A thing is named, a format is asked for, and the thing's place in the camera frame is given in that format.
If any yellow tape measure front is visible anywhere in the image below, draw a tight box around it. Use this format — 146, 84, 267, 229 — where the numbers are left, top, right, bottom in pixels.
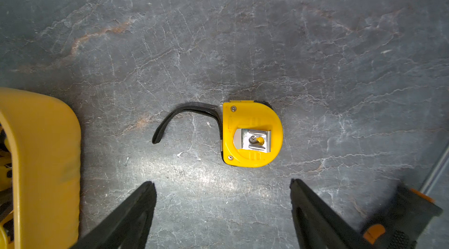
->
1, 127, 14, 249

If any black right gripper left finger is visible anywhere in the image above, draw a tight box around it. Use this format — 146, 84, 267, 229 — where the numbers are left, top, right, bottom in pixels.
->
72, 181, 157, 249

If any yellow tape measure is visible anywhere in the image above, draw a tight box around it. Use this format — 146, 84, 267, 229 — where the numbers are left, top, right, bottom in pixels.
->
1, 127, 14, 249
152, 101, 284, 168

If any black orange screwdriver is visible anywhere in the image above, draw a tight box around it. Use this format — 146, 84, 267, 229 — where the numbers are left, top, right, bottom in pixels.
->
361, 143, 449, 249

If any yellow plastic tray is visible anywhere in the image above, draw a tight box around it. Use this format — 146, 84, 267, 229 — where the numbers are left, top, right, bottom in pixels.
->
1, 88, 81, 249

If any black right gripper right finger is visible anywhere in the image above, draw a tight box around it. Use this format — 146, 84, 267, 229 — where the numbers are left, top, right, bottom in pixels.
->
290, 179, 374, 249

